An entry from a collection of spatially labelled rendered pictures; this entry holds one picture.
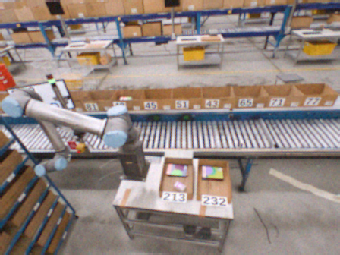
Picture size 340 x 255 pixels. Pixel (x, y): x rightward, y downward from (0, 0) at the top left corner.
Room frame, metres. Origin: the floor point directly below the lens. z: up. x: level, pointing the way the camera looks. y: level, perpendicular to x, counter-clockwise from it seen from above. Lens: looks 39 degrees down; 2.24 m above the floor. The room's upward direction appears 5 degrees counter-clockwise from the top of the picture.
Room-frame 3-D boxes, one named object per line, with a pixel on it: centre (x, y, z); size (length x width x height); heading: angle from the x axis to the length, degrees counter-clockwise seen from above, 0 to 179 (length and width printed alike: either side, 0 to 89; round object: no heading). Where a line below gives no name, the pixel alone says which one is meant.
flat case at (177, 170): (1.14, -0.03, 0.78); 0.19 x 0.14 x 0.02; 76
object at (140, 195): (1.04, 0.00, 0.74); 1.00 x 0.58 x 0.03; 78
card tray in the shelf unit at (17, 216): (0.95, 1.42, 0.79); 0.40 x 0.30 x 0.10; 175
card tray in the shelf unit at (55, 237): (0.94, 1.42, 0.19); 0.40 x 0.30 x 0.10; 175
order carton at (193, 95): (2.15, -0.25, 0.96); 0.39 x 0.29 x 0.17; 84
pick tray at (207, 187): (0.99, -0.34, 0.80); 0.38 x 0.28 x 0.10; 168
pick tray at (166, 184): (1.05, -0.03, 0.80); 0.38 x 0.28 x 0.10; 170
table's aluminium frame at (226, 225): (1.04, 0.00, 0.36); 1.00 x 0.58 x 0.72; 78
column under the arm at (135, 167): (1.21, 0.37, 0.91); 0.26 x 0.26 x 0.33; 78
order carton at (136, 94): (2.24, 0.53, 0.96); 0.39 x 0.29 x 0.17; 84
